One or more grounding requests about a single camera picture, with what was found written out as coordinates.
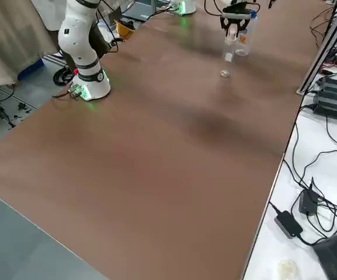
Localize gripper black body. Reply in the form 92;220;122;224
220;5;251;21

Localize clear drink bottle blue cap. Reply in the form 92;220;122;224
234;10;258;57

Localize yellow plastic object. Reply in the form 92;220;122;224
114;19;136;39

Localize black power supply box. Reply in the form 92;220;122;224
312;89;337;124
317;76;337;99

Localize black power adapter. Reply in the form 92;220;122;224
273;209;304;240
298;186;318;217

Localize blue plastic crate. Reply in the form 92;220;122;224
18;59;46;82

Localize beige curtain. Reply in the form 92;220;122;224
0;0;67;96

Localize black fabric pouch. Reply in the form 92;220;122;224
310;234;337;280

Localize aluminium frame post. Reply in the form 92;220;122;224
296;0;337;96

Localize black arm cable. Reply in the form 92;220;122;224
93;0;128;55

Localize coiled black cable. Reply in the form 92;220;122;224
53;64;76;87

